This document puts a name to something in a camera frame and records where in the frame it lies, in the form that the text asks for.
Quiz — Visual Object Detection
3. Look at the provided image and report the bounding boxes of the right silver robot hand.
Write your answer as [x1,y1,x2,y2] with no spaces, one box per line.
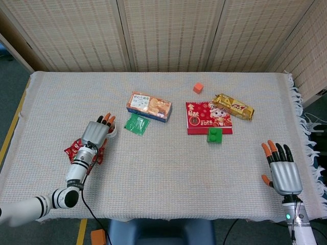
[261,139,304,197]

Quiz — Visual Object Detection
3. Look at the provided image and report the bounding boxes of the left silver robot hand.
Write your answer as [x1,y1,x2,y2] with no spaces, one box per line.
[80,113,116,152]

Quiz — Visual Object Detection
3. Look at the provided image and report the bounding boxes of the white paper cup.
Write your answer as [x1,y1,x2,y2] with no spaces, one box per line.
[106,124,119,140]

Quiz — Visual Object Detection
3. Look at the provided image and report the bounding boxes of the green foil sachet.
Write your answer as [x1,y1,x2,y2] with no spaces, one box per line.
[124,113,151,137]

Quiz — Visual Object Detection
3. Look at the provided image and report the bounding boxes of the orange and blue cookie box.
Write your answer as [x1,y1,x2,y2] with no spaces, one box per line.
[126,91,173,124]

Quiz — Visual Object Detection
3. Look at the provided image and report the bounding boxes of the white woven tablecloth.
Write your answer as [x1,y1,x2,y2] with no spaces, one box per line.
[0,70,327,223]

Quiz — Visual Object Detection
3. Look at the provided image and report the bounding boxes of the green toy building block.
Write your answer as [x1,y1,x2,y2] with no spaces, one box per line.
[206,127,223,144]

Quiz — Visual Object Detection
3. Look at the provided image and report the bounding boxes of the gold biscuit packet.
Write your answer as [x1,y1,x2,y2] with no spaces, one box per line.
[211,93,255,122]

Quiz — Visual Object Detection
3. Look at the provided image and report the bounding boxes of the woven rattan screen panel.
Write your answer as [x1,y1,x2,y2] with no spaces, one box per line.
[267,0,327,108]
[0,0,132,72]
[116,0,226,72]
[205,0,315,72]

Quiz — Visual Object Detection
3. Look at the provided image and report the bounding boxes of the orange block on floor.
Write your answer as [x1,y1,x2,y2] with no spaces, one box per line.
[90,229,107,245]

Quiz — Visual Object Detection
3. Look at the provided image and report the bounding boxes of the red desk calendar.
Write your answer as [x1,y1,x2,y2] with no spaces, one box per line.
[185,101,233,135]

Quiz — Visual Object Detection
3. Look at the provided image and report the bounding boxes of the blue padded chair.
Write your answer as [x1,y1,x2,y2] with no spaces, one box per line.
[106,218,217,245]

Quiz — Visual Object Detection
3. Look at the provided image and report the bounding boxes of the thin black wrist wires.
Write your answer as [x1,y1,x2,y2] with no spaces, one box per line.
[291,198,305,245]

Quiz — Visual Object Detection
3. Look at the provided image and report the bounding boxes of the white clamp with cable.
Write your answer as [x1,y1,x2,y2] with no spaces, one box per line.
[302,112,323,135]

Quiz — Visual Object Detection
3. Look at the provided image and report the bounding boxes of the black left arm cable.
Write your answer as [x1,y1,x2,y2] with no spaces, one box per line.
[80,140,113,245]

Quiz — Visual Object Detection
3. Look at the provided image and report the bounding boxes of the black floor cable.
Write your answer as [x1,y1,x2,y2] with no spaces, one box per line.
[222,218,240,245]

